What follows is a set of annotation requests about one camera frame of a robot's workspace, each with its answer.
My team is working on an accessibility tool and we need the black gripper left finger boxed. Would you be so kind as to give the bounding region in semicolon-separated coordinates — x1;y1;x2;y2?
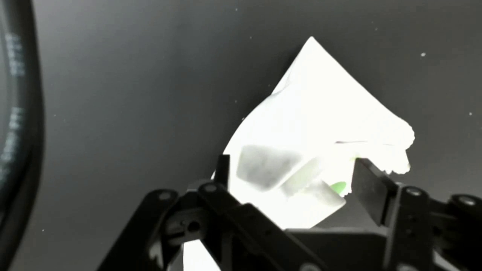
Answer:
96;156;328;271

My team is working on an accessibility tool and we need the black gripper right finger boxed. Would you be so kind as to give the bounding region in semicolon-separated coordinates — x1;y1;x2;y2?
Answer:
350;157;482;271

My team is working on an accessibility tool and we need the white cloth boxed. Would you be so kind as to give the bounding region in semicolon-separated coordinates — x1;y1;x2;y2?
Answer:
179;35;415;271

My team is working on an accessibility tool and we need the thick black cable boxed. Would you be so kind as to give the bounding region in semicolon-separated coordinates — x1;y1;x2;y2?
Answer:
0;0;45;271

